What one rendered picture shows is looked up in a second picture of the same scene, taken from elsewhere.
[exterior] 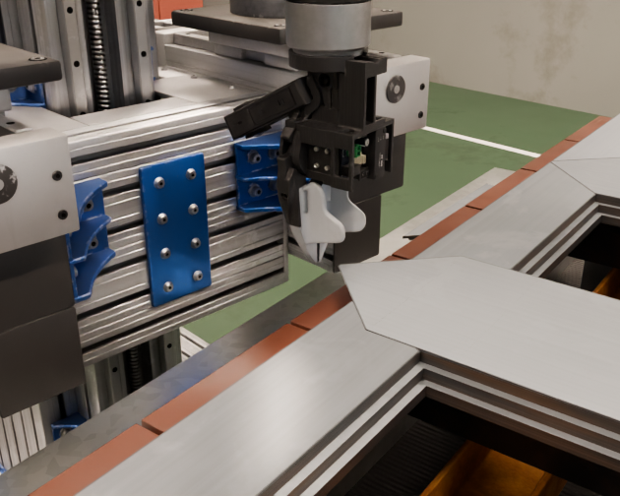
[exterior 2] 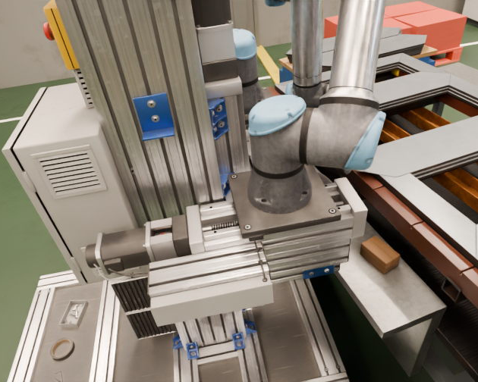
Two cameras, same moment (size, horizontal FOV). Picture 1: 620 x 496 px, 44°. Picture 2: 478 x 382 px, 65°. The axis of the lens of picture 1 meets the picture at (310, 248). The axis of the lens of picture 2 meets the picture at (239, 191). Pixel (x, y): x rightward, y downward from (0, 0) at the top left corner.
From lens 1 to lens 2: 1.14 m
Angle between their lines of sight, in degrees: 45
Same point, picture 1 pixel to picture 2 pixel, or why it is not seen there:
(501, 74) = (38, 70)
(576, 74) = not seen: hidden behind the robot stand
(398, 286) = (375, 165)
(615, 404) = (444, 158)
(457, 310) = (394, 161)
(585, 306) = (401, 144)
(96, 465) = (428, 235)
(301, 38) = not seen: hidden behind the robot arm
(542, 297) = (394, 148)
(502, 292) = (388, 151)
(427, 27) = not seen: outside the picture
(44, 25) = (241, 154)
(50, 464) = (347, 271)
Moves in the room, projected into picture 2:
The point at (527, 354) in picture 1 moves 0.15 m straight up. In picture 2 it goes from (419, 160) to (429, 120)
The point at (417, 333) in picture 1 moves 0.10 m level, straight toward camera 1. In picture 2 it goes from (402, 170) to (433, 181)
